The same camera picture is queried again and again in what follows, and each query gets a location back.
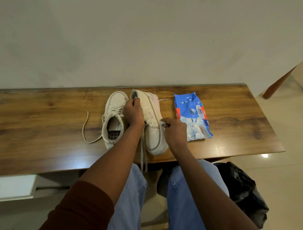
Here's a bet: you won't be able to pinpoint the person's left hand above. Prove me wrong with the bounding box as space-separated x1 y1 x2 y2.
122 97 145 128

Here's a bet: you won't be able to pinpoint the plain white sneaker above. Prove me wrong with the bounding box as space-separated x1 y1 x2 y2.
82 91 130 151

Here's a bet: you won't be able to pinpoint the black plastic bag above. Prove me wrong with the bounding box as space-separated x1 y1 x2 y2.
214 162 270 229

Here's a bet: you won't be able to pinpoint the person's right forearm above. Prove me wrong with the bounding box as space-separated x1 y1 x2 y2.
169 143 259 230

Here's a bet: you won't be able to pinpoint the light blue jeans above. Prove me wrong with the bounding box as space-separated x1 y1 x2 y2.
107 158 230 230

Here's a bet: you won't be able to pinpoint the person's right hand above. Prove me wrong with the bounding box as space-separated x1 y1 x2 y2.
161 118 188 152

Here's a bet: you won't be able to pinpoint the white sneaker with pink accents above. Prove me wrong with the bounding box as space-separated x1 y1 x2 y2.
130 89 169 173

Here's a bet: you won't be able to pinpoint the person's left forearm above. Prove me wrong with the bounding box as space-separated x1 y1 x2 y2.
78 125 145 205

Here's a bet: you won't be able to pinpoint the brown wooden chair leg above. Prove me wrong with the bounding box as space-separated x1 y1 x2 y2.
262 65 298 100

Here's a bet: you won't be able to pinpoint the blue wet wipes packet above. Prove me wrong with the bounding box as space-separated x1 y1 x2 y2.
174 92 214 142

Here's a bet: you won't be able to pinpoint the white drawer unit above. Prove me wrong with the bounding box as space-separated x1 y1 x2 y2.
0 174 37 202

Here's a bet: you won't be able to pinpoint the maroon sleeve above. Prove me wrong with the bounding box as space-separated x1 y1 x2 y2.
39 180 115 230

